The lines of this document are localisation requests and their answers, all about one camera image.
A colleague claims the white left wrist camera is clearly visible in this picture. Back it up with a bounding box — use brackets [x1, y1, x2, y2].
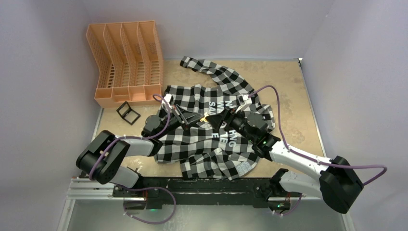
[162, 94, 173, 104]

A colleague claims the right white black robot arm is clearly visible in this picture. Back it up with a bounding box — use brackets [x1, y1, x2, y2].
[206, 109, 364, 214]

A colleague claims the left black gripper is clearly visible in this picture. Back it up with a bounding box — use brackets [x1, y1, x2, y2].
[156, 104, 204, 140]

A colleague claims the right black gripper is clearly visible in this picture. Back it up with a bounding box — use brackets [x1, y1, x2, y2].
[206, 104, 256, 143]

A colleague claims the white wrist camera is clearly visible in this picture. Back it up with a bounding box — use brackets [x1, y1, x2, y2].
[238, 94, 252, 106]
[162, 94, 173, 104]

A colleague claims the black white plaid shirt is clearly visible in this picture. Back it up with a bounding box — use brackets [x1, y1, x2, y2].
[154, 56, 275, 180]

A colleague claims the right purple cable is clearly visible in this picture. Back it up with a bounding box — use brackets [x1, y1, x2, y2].
[247, 85, 388, 218]

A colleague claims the orange plastic file organizer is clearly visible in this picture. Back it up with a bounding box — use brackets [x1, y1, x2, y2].
[86, 21, 164, 108]

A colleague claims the black aluminium mounting rail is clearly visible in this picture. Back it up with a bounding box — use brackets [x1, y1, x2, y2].
[66, 177, 322, 211]

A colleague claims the small black frame stand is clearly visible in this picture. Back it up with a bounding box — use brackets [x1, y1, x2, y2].
[116, 101, 141, 125]

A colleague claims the gold glitter brooch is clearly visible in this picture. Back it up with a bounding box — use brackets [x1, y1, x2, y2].
[200, 115, 208, 123]

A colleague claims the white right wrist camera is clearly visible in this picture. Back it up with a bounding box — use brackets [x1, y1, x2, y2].
[238, 94, 252, 106]

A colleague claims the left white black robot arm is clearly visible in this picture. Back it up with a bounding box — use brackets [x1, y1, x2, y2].
[76, 105, 204, 197]

